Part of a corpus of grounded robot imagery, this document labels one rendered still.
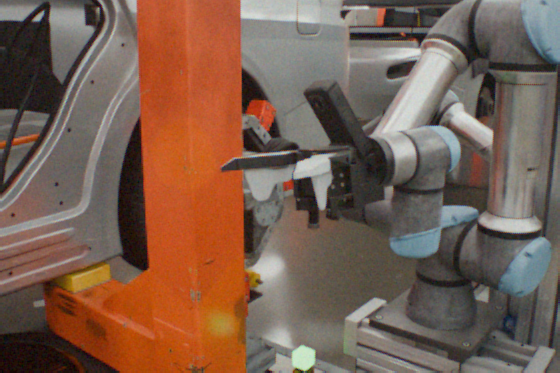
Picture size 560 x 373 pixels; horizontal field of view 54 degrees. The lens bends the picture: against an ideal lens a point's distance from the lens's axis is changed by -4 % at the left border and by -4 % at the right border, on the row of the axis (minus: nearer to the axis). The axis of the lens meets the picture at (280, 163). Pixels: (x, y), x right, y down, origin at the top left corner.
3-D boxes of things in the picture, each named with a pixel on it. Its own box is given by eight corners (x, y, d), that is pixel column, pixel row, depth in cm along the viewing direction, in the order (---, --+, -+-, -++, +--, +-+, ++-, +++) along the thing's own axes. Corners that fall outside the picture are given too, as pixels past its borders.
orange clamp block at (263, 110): (252, 130, 207) (261, 108, 210) (269, 132, 203) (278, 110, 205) (241, 121, 202) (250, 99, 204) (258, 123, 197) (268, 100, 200)
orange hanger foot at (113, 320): (91, 310, 182) (81, 209, 175) (205, 367, 151) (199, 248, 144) (46, 329, 170) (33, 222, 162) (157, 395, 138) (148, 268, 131)
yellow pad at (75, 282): (86, 268, 177) (84, 253, 175) (112, 280, 168) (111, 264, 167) (47, 281, 166) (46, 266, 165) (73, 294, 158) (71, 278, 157)
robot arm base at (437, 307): (486, 308, 120) (491, 266, 118) (460, 337, 108) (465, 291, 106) (423, 291, 129) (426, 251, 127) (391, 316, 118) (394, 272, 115)
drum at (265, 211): (234, 210, 204) (233, 172, 201) (282, 222, 191) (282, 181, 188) (206, 220, 193) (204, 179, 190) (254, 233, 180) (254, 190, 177)
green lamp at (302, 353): (301, 359, 138) (301, 344, 137) (315, 364, 135) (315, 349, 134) (291, 366, 135) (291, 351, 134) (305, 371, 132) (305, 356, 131)
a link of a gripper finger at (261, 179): (224, 206, 73) (296, 200, 73) (219, 159, 72) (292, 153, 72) (226, 202, 76) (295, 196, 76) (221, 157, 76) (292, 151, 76)
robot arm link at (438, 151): (462, 182, 85) (466, 126, 84) (415, 194, 79) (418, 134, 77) (422, 172, 92) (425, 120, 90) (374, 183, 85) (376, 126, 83)
